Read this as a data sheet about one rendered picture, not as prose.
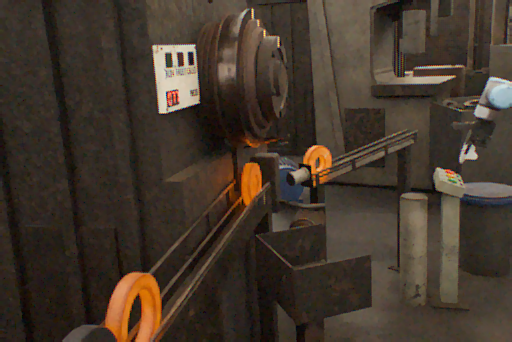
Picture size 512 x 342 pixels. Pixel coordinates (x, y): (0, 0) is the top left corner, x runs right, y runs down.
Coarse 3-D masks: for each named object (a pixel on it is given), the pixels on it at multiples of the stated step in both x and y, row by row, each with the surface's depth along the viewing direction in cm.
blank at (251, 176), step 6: (246, 168) 188; (252, 168) 188; (258, 168) 195; (246, 174) 186; (252, 174) 188; (258, 174) 196; (246, 180) 185; (252, 180) 188; (258, 180) 196; (246, 186) 185; (252, 186) 188; (258, 186) 196; (246, 192) 186; (252, 192) 188; (246, 198) 187; (246, 204) 190
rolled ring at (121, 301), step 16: (128, 288) 104; (144, 288) 110; (112, 304) 102; (128, 304) 103; (144, 304) 115; (160, 304) 117; (112, 320) 100; (144, 320) 115; (160, 320) 117; (144, 336) 113
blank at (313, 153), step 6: (312, 150) 231; (318, 150) 232; (324, 150) 235; (306, 156) 231; (312, 156) 230; (318, 156) 233; (324, 156) 236; (330, 156) 238; (306, 162) 230; (312, 162) 231; (324, 162) 237; (330, 162) 239; (312, 168) 231; (318, 168) 238; (324, 168) 237
